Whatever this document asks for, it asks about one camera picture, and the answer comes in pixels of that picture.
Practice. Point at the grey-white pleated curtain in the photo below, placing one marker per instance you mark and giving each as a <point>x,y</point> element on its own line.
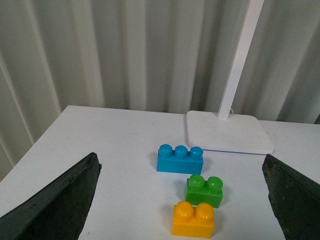
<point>154,55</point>

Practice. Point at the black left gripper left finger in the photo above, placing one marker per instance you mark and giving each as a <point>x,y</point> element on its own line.
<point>59,210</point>

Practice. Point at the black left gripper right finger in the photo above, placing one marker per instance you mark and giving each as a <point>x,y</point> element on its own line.
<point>294,199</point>

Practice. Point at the white desk lamp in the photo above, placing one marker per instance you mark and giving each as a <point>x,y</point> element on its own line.
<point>223,130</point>

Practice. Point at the blue three-stud block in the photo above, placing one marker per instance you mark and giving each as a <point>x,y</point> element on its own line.
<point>180,160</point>

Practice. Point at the yellow two-stud block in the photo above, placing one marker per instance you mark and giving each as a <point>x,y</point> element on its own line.
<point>193,221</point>

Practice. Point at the green two-stud block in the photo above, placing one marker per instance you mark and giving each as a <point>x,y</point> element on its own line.
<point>198,190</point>

